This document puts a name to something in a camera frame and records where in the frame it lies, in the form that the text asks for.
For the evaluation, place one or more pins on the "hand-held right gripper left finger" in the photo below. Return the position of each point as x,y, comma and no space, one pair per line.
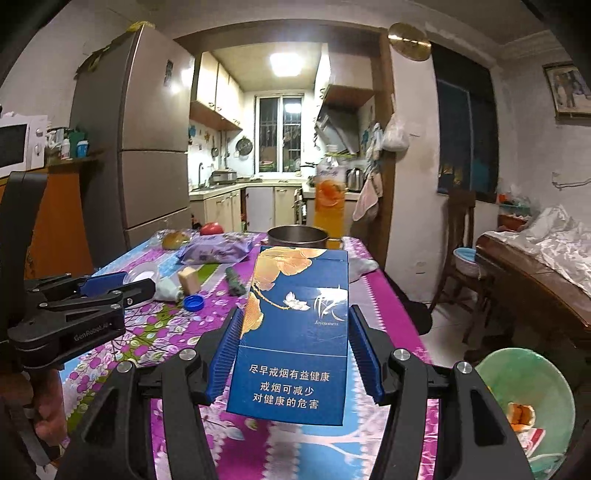
226,355

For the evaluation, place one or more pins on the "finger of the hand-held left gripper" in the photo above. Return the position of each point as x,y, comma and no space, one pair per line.
106,284
129,295

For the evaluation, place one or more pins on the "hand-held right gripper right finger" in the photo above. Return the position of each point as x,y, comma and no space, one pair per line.
367,356

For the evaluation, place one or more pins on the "blue cigarette box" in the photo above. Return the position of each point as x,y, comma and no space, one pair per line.
295,341

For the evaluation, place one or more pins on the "green plastic trash bin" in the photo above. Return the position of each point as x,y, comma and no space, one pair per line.
540,406

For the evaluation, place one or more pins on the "person's left hand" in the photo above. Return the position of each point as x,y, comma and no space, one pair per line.
48,410

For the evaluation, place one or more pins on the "clear plastic lid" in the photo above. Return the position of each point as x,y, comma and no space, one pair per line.
141,272

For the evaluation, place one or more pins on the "white crumpled tube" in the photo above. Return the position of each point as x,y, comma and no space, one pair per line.
168,290

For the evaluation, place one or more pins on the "blue bottle cap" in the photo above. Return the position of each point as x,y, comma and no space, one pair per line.
194,303

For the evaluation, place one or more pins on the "beige soap block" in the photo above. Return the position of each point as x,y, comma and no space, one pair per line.
189,279

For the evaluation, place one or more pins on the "yellow green mango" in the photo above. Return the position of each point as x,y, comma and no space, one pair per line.
173,240

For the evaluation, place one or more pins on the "dark green wrapper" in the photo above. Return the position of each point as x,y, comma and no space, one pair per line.
235,282

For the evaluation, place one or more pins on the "orange wooden cabinet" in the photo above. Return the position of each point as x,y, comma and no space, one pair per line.
60,217

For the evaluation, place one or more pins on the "purple plastic packet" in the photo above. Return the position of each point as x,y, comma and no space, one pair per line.
217,251

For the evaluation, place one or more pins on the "red apple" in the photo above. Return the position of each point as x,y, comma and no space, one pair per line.
210,228

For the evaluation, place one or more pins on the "blue plastic basin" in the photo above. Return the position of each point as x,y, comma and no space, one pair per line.
465,259

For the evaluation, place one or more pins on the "stainless steel pot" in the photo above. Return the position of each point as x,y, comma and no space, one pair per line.
295,236

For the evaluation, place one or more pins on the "dark wooden chair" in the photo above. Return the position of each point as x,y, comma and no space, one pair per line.
459,249

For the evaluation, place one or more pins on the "grey refrigerator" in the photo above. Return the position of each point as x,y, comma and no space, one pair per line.
138,138

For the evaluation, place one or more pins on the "orange crumpled wrapper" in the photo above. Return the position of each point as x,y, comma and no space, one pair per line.
521,414

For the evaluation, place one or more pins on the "white microwave oven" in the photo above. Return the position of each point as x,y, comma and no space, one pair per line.
21,143

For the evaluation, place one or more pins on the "pink hanging towel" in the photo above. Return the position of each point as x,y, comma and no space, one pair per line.
369,191

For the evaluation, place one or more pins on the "orange juice bottle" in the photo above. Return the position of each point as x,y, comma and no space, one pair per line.
328,194

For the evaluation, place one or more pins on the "steel electric kettle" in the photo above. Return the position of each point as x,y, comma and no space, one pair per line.
354,179

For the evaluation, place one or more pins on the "dark wooden side table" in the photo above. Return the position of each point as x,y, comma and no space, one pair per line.
535,295

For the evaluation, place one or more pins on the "barred kitchen window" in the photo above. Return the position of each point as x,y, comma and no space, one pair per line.
279,134

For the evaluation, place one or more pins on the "white hanging plastic bag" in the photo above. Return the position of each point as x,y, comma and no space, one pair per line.
396,136

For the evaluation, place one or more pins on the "white plastic sheet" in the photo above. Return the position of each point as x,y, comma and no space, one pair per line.
554,235

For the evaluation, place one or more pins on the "steel range hood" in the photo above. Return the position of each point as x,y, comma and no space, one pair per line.
339,129

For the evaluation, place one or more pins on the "dark room window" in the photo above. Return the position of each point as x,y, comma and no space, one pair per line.
466,134

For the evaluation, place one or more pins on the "kitchen ceiling lamp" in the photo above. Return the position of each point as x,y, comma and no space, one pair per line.
286,62

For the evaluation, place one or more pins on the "cream kitchen wall cabinets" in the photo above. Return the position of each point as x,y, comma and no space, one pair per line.
214,97

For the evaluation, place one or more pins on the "gold round wall clock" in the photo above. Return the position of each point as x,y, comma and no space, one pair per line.
408,41

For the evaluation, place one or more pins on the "framed wall picture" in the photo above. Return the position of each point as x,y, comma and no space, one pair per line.
564,90

